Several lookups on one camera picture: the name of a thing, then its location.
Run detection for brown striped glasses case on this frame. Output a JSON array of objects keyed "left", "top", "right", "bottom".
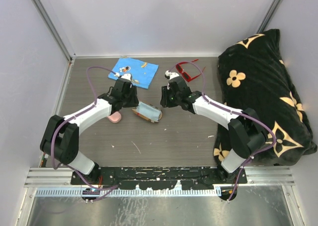
[{"left": 131, "top": 101, "right": 163, "bottom": 124}]

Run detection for pink glasses case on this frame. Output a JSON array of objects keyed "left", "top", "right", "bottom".
[{"left": 107, "top": 111, "right": 122, "bottom": 123}]

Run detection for red sunglasses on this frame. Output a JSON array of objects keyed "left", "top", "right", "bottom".
[{"left": 175, "top": 61, "right": 201, "bottom": 82}]

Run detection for light blue cloth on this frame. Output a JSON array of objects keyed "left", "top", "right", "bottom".
[{"left": 136, "top": 102, "right": 161, "bottom": 122}]

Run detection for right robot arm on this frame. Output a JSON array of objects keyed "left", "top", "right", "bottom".
[{"left": 160, "top": 71, "right": 268, "bottom": 183}]

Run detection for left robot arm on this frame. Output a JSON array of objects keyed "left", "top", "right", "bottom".
[{"left": 40, "top": 74, "right": 139, "bottom": 184}]

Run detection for blue cartoon print cloth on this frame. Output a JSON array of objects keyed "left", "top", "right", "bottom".
[{"left": 112, "top": 58, "right": 159, "bottom": 89}]

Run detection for black floral plush pillow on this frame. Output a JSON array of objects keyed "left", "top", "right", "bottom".
[{"left": 218, "top": 29, "right": 318, "bottom": 166}]

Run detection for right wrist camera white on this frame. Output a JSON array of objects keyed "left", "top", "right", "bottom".
[{"left": 164, "top": 71, "right": 180, "bottom": 89}]

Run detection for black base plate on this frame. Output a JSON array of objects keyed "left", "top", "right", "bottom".
[{"left": 71, "top": 165, "right": 248, "bottom": 191}]

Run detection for aluminium front rail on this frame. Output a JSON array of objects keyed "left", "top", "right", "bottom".
[{"left": 24, "top": 166, "right": 295, "bottom": 200}]

